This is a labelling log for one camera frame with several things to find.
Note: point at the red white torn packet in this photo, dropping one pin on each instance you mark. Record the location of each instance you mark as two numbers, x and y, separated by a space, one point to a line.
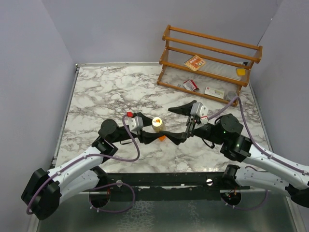
190 85

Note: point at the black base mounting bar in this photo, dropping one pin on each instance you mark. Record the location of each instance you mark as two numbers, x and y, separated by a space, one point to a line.
124 187

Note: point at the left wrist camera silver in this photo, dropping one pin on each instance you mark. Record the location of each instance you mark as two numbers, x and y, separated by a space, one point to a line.
135 121

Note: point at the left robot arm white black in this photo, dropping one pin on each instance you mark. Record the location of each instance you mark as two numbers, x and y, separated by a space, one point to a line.
46 190

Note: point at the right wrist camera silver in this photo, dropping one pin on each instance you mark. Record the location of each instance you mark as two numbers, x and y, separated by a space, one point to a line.
199 110

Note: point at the orange pill organizer box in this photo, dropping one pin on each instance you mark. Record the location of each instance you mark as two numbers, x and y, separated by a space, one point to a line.
162 138

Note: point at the wooden three-tier shelf rack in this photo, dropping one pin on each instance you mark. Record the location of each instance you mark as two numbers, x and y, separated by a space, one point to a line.
222 57

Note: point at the orange spiral notebook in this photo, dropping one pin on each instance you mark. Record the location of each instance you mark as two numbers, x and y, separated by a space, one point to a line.
195 63

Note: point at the white red medicine box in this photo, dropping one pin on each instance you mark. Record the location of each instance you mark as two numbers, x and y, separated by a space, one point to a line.
214 92

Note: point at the clear round jar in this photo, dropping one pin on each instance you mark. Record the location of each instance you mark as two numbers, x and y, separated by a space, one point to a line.
230 95

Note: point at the yellow small container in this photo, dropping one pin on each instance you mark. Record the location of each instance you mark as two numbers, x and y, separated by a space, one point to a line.
240 72

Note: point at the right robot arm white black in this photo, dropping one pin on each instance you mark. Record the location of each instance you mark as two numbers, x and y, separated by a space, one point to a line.
277 173

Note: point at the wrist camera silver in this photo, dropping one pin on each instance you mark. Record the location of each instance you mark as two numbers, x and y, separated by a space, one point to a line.
199 110
135 121

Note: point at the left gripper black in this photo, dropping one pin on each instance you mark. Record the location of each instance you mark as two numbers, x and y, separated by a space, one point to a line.
147 137

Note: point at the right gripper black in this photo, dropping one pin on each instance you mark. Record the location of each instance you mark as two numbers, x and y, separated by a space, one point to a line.
178 137

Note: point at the clear pill bottle gold lid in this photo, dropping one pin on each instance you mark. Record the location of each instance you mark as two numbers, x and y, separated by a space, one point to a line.
158 124

